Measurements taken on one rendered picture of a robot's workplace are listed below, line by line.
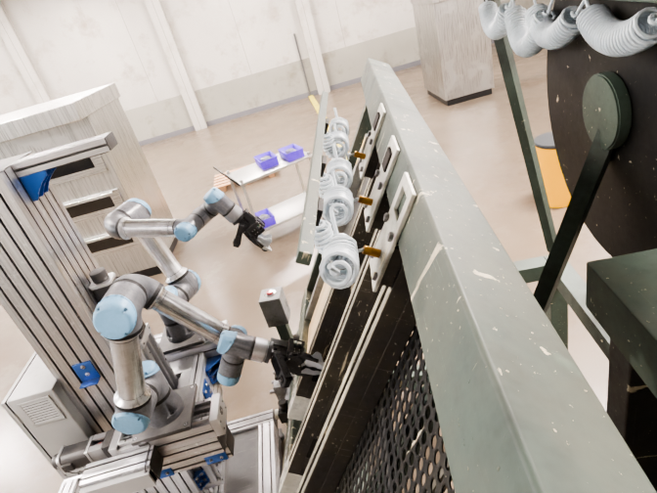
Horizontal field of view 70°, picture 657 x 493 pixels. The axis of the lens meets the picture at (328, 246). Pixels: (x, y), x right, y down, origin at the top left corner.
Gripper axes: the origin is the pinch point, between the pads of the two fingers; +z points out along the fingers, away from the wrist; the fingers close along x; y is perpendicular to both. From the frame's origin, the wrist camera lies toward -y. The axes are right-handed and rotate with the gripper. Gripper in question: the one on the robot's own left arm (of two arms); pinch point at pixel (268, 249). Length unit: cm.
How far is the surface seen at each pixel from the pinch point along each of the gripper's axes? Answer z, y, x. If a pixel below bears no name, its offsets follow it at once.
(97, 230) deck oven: -38, -215, 284
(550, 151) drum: 178, 167, 191
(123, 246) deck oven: -8, -210, 281
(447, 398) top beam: -32, 57, -150
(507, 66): 16, 125, 15
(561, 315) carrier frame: 144, 77, 9
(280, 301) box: 36, -28, 26
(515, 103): 32, 119, 15
